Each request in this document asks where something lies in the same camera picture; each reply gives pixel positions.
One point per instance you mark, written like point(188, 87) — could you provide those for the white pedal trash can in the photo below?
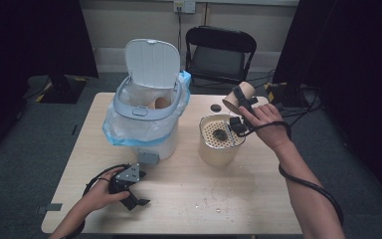
point(152, 63)

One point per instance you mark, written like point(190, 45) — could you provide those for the dark wet tea dregs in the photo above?
point(219, 134)

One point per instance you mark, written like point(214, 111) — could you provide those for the black folding chair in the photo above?
point(219, 59)

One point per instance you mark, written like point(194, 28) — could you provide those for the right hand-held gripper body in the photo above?
point(237, 126)

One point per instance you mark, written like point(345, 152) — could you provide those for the beige strainer bucket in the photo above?
point(212, 152)

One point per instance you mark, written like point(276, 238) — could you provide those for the grey tape strip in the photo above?
point(49, 208)

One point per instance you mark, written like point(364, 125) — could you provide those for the dark curtain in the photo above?
point(361, 66)
point(30, 40)

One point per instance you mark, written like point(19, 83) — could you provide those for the black stand base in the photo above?
point(63, 91)
point(291, 94)

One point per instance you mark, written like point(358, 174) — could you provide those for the person's left hand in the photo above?
point(99, 195)

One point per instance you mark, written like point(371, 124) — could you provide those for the clear blue-edged trash bag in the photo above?
point(129, 127)

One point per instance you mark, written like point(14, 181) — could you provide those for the white wall socket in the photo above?
point(189, 6)

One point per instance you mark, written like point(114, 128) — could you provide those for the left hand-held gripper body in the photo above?
point(129, 173)

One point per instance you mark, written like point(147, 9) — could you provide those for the person's right hand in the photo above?
point(265, 114)

